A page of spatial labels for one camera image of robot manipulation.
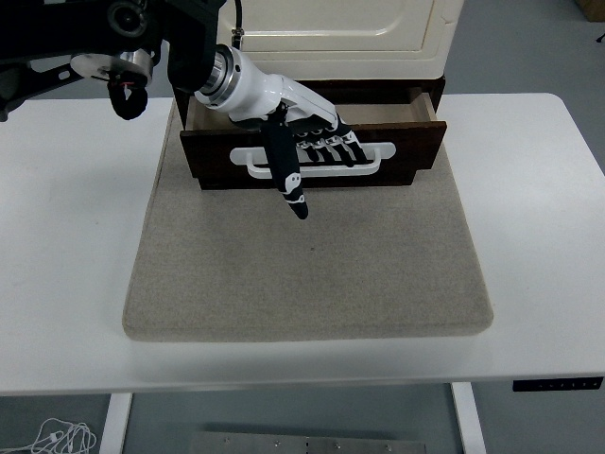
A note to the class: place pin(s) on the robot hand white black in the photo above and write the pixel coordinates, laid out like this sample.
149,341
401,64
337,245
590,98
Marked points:
260,90

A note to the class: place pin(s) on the dark wooden drawer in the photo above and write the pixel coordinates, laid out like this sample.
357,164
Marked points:
416,151

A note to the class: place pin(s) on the cream plastic cabinet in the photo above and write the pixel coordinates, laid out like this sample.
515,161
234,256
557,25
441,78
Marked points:
354,57

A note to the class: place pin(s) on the grey felt mat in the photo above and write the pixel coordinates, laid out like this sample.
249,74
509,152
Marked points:
307,274

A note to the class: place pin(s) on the brown cardboard box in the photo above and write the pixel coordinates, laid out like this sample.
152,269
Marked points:
593,9

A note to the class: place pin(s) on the grey metal plate with screws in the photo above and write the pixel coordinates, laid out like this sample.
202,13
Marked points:
307,444

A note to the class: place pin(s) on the white table leg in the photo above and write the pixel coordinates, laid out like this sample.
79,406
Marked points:
468,421
115,425

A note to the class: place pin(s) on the black table control panel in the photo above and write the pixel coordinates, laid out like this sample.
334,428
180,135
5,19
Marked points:
558,384

